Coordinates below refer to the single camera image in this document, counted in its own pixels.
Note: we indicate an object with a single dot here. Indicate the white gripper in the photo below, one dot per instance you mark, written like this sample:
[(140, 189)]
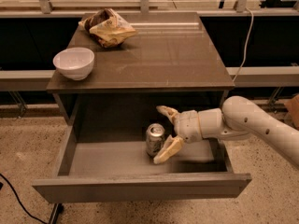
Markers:
[(187, 125)]

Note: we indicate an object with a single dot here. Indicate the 7up soda can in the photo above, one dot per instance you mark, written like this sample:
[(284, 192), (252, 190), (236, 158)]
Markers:
[(154, 139)]

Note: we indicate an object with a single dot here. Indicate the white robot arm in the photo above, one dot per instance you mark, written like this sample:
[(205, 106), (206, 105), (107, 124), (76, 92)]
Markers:
[(237, 118)]

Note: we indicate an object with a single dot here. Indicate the open grey top drawer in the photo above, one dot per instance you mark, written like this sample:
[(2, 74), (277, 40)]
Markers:
[(104, 159)]

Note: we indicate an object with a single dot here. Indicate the crumpled chip bag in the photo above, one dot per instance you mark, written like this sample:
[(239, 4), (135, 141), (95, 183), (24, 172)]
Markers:
[(108, 28)]

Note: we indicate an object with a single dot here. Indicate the white ceramic bowl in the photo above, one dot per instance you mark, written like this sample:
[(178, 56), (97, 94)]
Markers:
[(74, 63)]

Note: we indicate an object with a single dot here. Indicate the cardboard box corner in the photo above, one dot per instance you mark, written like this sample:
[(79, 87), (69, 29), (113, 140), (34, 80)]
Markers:
[(293, 108)]

